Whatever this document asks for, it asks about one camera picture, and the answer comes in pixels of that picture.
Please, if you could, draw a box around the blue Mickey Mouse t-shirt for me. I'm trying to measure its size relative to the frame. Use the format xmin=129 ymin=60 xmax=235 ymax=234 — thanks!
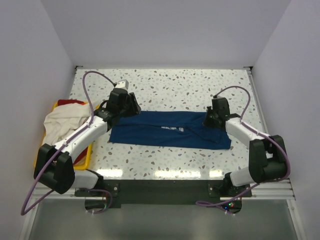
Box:
xmin=109 ymin=111 xmax=232 ymax=150

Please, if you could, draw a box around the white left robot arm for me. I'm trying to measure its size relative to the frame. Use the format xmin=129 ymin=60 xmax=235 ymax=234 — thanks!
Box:
xmin=33 ymin=88 xmax=141 ymax=196

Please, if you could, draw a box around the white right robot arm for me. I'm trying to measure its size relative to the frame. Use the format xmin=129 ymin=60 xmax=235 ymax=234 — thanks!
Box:
xmin=203 ymin=96 xmax=291 ymax=197

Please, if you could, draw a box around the white t-shirt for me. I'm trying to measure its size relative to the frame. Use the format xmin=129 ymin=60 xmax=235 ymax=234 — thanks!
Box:
xmin=42 ymin=102 xmax=92 ymax=145

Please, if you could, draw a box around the yellow plastic bin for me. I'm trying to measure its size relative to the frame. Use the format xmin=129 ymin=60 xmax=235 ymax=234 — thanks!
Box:
xmin=34 ymin=102 xmax=101 ymax=171

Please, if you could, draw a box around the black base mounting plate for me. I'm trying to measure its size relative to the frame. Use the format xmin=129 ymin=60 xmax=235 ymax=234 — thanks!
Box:
xmin=74 ymin=179 xmax=250 ymax=210

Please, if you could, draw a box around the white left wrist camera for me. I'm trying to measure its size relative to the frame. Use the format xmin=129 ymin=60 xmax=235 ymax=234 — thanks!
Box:
xmin=115 ymin=79 xmax=129 ymax=91

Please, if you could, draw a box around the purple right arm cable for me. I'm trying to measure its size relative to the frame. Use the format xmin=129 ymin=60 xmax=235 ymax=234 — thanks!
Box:
xmin=195 ymin=86 xmax=291 ymax=210

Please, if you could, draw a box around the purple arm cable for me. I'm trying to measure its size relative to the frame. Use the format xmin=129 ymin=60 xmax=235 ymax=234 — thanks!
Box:
xmin=195 ymin=86 xmax=291 ymax=210
xmin=20 ymin=71 xmax=120 ymax=216

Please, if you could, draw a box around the aluminium frame rail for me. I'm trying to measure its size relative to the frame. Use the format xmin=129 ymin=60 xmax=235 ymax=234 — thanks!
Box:
xmin=45 ymin=180 xmax=296 ymax=200

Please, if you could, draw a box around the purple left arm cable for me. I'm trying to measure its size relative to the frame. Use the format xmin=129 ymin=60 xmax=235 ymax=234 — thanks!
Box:
xmin=20 ymin=71 xmax=120 ymax=216

